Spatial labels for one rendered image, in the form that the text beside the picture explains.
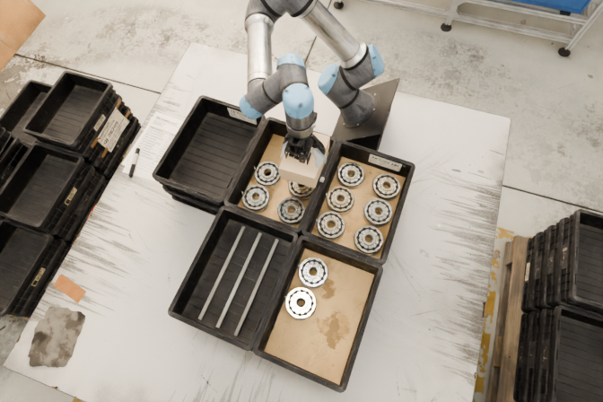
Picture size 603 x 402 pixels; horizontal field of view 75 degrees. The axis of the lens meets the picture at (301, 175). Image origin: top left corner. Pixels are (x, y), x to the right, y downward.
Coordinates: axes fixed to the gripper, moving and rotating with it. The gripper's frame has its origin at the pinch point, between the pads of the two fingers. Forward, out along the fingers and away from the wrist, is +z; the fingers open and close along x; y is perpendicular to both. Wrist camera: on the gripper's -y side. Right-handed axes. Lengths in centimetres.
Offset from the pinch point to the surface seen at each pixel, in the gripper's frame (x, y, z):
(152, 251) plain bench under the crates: -52, 40, 40
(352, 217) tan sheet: 19.9, 6.6, 26.9
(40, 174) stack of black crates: -145, 18, 72
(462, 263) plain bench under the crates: 65, 7, 40
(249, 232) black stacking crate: -14.7, 23.9, 26.8
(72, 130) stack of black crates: -134, -7, 61
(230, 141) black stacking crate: -36.7, -10.1, 27.2
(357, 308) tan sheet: 30, 37, 27
